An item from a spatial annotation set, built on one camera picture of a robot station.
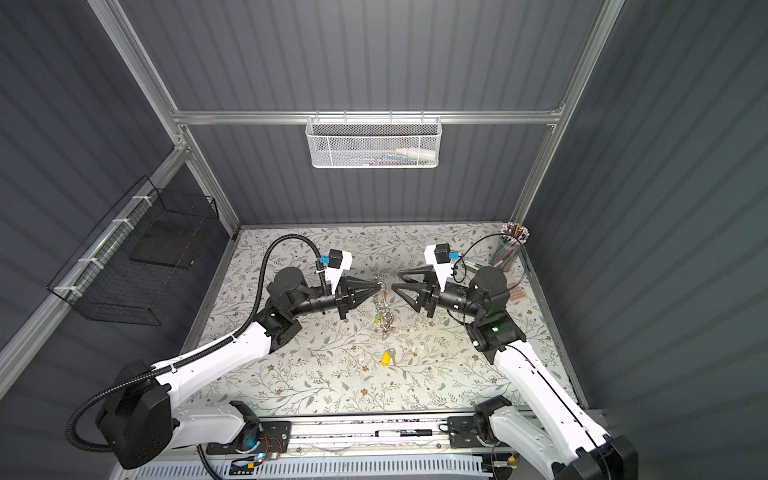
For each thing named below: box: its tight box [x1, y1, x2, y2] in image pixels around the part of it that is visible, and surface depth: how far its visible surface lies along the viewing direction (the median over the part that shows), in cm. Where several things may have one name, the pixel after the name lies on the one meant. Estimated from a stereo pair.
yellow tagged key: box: [381, 348, 396, 367], surface depth 88 cm
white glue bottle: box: [395, 148, 437, 162], surface depth 93 cm
